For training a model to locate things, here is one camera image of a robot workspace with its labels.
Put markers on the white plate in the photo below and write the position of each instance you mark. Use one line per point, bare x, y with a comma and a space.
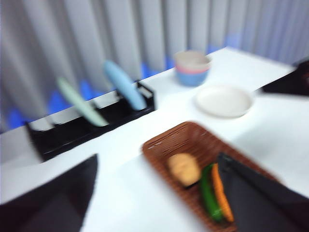
224, 101

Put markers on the brown toy potato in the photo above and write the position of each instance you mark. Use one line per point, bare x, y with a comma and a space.
183, 169

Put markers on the blue bowl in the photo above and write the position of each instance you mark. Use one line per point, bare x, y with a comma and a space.
192, 78

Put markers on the orange toy corn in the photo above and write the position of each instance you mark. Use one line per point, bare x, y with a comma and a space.
220, 193

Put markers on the beige bowl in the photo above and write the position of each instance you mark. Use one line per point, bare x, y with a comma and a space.
193, 59

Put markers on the pale green plate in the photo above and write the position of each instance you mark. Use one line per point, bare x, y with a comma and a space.
82, 104

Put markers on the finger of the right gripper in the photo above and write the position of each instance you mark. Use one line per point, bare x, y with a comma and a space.
294, 82

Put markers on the pale blue plate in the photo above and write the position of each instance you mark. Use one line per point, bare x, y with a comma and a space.
125, 84

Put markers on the brown wicker basket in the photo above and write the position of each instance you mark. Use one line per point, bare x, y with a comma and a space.
178, 142

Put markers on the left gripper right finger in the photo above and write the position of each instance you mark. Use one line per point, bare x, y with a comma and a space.
265, 205

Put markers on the pink bowl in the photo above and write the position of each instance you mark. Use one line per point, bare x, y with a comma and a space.
193, 70

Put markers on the grey curtain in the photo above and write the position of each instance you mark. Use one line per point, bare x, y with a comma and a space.
120, 31

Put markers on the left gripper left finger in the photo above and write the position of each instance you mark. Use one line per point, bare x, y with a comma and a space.
48, 205

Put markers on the green toy cucumber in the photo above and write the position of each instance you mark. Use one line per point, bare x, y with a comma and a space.
208, 191

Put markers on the black dish rack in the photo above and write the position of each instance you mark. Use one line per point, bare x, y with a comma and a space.
72, 137

